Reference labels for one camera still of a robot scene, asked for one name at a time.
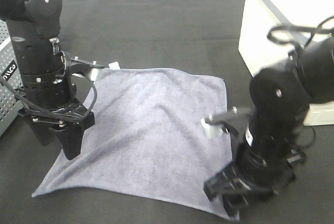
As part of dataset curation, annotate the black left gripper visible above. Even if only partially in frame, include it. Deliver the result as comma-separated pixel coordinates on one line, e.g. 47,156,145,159
18,98,94,160

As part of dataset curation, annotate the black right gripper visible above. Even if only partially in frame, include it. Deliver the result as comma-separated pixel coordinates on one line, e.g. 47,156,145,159
204,162,295,217

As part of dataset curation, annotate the blue-grey microfibre towel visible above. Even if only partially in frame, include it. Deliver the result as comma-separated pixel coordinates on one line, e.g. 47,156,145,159
32,68,232,218

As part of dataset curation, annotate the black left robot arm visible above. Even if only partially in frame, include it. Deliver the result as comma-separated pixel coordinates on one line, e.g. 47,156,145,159
1,0,97,160

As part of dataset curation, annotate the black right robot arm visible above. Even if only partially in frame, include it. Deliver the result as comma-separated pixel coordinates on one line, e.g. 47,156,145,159
202,37,333,217

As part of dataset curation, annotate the grey perforated plastic basket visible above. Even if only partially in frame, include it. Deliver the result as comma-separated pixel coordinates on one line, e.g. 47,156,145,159
1,20,22,136

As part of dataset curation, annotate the black table cloth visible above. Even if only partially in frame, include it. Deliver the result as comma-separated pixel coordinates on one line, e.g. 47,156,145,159
0,0,334,224

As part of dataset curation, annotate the white woven-pattern storage box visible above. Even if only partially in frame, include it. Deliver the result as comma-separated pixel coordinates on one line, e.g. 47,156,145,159
238,0,333,126

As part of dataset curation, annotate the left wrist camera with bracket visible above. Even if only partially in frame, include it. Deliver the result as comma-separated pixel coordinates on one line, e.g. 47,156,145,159
70,56,105,82

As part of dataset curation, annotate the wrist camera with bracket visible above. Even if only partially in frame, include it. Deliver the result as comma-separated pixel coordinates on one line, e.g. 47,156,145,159
200,107,251,139
70,56,105,82

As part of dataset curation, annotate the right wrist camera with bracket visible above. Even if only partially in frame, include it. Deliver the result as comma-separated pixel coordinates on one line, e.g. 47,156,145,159
200,107,251,139

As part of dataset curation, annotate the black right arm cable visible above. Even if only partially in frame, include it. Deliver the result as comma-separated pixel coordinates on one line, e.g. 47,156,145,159
266,15,334,52

